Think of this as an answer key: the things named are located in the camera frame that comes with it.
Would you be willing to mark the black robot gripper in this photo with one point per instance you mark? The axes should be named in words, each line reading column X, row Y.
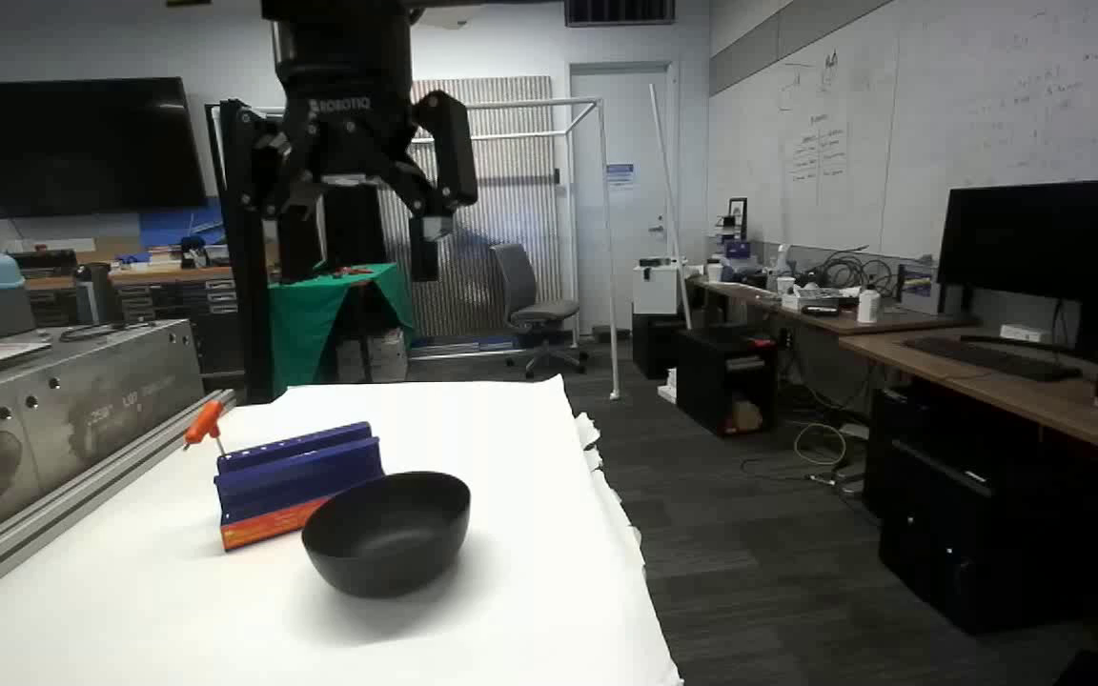
column 356, row 123

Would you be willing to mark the orange handled screwdriver tool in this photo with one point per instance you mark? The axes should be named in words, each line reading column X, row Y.
column 205, row 423

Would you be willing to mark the blue and orange tool holder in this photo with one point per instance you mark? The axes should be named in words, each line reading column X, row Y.
column 279, row 486

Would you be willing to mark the black bowl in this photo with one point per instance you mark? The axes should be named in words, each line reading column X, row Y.
column 390, row 534

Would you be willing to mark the green cloth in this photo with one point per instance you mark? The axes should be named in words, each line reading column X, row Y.
column 303, row 315

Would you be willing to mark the grey office chair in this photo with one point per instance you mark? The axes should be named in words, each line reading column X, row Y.
column 539, row 325

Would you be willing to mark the white door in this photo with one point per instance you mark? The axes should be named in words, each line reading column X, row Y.
column 620, row 186

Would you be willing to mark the black box on floor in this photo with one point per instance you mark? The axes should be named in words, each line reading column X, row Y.
column 727, row 379

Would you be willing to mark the grey metal machine base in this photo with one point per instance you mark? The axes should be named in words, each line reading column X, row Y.
column 83, row 413

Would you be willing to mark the white cup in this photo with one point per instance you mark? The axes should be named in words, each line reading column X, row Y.
column 867, row 308

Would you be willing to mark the black keyboard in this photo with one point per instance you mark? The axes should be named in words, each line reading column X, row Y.
column 992, row 361

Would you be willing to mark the black computer monitor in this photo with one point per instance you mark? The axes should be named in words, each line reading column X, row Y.
column 1039, row 239

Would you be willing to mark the black cabinet under desk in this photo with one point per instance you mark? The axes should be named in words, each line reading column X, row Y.
column 986, row 515

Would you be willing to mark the wooden desk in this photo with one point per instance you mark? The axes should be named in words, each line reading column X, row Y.
column 1056, row 407

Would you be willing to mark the black vertical post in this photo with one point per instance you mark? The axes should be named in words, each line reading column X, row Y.
column 238, row 136

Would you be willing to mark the white pipe frame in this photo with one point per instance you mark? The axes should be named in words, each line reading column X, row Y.
column 525, row 200

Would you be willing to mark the black wall television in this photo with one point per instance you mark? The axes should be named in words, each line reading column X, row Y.
column 97, row 148

